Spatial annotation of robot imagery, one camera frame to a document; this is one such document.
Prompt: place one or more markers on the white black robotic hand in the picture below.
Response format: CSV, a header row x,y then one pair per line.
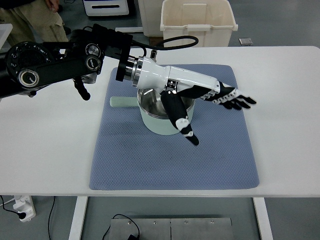
x,y
174,83

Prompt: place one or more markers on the green pot with handle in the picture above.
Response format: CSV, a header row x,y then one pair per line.
x,y
151,108

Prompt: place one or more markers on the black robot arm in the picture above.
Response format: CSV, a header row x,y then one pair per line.
x,y
28,67

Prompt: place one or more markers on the white box behind bin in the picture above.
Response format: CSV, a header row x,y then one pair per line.
x,y
150,13

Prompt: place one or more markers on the cream plastic bin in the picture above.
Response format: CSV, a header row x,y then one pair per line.
x,y
211,21

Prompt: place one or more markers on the blue quilted mat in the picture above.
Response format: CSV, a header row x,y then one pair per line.
x,y
128,156

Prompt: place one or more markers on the white machine with black slot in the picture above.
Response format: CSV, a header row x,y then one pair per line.
x,y
105,8

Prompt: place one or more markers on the grey floor socket plate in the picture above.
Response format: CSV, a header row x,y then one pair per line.
x,y
245,41

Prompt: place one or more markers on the person in khaki trousers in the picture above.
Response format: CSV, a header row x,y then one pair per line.
x,y
32,16

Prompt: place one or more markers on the white table leg left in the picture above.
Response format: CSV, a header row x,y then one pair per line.
x,y
78,218

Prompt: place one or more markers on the white table leg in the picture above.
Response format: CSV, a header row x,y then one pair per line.
x,y
78,218
262,218

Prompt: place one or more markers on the white side table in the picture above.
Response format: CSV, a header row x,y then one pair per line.
x,y
5,30

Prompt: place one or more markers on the white power strip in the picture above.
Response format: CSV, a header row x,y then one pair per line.
x,y
25,207

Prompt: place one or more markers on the white table leg right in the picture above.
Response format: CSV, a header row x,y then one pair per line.
x,y
262,218

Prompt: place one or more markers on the grey metal base plate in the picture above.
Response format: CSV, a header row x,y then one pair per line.
x,y
171,229

